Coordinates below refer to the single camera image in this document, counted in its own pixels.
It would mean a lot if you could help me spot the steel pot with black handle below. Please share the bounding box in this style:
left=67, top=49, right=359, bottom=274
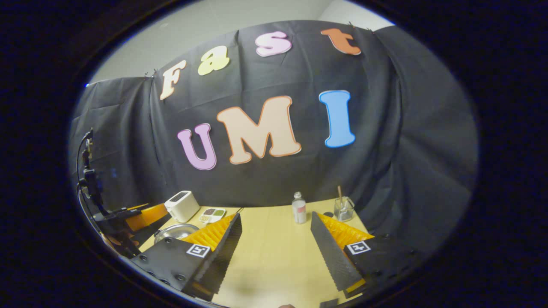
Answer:
left=153, top=223, right=200, bottom=245

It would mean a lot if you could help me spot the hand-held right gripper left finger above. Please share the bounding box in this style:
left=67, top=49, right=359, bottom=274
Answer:
left=131, top=213, right=243, bottom=302

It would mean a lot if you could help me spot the clear wire-pattern holder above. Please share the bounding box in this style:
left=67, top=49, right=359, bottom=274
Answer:
left=334, top=196, right=355, bottom=222

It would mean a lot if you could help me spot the white divided dish of beans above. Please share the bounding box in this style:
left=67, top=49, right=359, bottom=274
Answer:
left=198, top=208, right=226, bottom=224

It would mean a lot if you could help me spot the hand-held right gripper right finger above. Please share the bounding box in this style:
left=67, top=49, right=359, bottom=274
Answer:
left=310, top=211, right=422, bottom=300

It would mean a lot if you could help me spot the white toaster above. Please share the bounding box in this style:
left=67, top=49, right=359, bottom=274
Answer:
left=164, top=190, right=200, bottom=223

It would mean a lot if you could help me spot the clear bottle with pink label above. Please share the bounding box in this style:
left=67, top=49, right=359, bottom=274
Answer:
left=292, top=192, right=307, bottom=224

